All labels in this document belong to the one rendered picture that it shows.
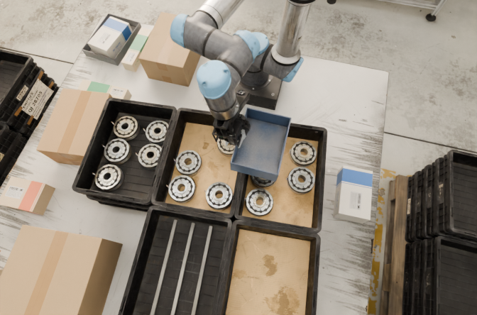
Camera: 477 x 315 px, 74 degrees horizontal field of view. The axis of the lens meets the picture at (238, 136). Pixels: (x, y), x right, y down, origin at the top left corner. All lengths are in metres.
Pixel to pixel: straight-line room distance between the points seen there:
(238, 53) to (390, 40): 2.28
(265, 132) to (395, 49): 1.98
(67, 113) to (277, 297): 1.12
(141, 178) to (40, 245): 0.40
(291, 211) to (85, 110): 0.96
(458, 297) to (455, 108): 1.37
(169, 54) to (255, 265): 0.99
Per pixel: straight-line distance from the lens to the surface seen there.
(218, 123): 0.81
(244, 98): 0.90
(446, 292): 1.89
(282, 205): 1.23
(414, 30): 3.09
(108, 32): 1.83
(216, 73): 0.69
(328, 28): 2.87
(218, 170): 1.27
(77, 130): 1.48
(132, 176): 1.34
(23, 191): 1.59
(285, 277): 1.21
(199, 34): 0.79
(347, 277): 1.38
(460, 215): 1.86
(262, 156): 1.03
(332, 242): 1.38
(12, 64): 2.42
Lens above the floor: 2.03
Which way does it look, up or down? 66 degrees down
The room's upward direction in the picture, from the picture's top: 4 degrees counter-clockwise
